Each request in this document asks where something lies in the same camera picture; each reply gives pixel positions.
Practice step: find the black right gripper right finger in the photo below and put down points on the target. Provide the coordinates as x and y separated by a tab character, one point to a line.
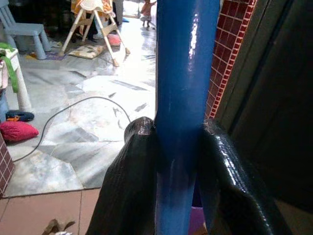
227	176

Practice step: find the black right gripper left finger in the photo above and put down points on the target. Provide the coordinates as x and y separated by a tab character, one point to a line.
129	171

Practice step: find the patterned floor cushion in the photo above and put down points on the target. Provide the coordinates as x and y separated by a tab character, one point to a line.
85	51

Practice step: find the dark wooden door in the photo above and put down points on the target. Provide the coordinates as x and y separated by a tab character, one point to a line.
274	98

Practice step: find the red pillow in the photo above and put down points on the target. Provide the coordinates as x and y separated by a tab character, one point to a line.
18	131

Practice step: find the dark blue cloth bundle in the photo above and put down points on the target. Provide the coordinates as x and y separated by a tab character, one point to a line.
19	115

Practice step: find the pink cushion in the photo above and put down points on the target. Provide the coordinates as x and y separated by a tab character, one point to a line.
113	39

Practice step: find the white small table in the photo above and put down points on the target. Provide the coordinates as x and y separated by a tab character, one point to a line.
18	78

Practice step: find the wooden high chair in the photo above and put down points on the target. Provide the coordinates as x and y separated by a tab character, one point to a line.
95	27

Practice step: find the green cloth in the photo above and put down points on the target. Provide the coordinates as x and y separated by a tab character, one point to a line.
11	66

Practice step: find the small child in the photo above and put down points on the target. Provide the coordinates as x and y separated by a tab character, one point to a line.
146	12

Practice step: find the light blue plastic child chair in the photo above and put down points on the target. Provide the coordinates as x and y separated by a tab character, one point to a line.
22	27

